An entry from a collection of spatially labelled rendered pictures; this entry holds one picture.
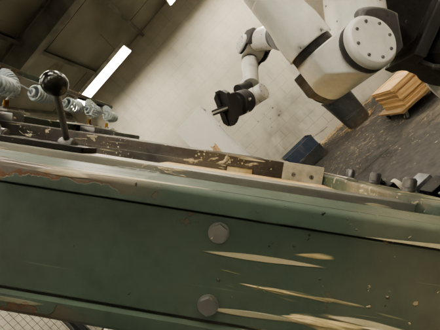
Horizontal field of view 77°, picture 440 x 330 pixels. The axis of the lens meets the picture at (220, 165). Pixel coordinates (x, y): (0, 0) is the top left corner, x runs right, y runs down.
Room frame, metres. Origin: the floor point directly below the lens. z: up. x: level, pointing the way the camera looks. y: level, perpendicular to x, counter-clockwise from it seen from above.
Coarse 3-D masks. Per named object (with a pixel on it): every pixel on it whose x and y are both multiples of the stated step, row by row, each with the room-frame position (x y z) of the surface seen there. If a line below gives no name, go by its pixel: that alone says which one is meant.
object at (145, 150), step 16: (16, 96) 0.91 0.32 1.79; (0, 112) 0.89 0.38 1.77; (16, 112) 0.90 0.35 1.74; (16, 128) 0.88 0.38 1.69; (32, 128) 0.88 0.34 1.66; (48, 128) 0.88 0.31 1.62; (80, 144) 0.88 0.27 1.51; (96, 144) 0.87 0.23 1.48; (112, 144) 0.87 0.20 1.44; (128, 144) 0.87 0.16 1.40; (144, 144) 0.87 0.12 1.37; (160, 144) 0.87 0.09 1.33; (144, 160) 0.87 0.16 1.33; (160, 160) 0.87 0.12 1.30; (176, 160) 0.87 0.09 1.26; (192, 160) 0.86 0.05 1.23; (208, 160) 0.86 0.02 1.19; (224, 160) 0.86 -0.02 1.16; (240, 160) 0.86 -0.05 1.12; (256, 160) 0.85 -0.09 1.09; (272, 160) 0.85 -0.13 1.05; (272, 176) 0.85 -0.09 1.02; (288, 176) 0.85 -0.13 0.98; (304, 176) 0.85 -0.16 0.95; (320, 176) 0.85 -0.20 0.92
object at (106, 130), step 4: (104, 108) 1.63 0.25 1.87; (108, 108) 1.64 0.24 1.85; (108, 112) 1.63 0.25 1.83; (112, 112) 1.66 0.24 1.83; (108, 116) 1.63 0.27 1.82; (112, 120) 1.64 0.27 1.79; (100, 128) 1.63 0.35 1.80; (104, 128) 1.59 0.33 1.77; (108, 128) 1.59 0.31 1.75; (112, 128) 1.67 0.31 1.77; (100, 132) 1.62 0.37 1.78; (104, 132) 1.62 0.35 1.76; (108, 132) 1.62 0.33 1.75; (112, 132) 1.63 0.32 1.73; (172, 144) 1.60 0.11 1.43; (256, 156) 1.58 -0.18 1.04
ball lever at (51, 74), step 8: (48, 72) 0.40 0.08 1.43; (56, 72) 0.40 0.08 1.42; (40, 80) 0.40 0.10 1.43; (48, 80) 0.40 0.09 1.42; (56, 80) 0.40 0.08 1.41; (64, 80) 0.41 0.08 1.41; (48, 88) 0.40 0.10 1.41; (56, 88) 0.40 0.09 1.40; (64, 88) 0.41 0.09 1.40; (56, 96) 0.42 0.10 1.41; (56, 104) 0.43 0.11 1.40; (64, 112) 0.44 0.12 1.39; (64, 120) 0.44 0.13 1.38; (64, 128) 0.45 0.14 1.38; (64, 136) 0.46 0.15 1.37; (72, 144) 0.46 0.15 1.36
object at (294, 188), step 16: (0, 144) 0.45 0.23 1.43; (16, 144) 0.45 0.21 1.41; (80, 160) 0.45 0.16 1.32; (96, 160) 0.44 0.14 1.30; (112, 160) 0.44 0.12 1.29; (128, 160) 0.44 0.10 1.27; (192, 176) 0.44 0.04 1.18; (208, 176) 0.44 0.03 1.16; (224, 176) 0.44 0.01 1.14; (240, 176) 0.46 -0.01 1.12; (288, 192) 0.43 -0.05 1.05; (304, 192) 0.43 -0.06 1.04; (320, 192) 0.43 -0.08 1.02; (336, 192) 0.43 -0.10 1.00; (352, 192) 0.47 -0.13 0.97; (400, 208) 0.43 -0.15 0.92
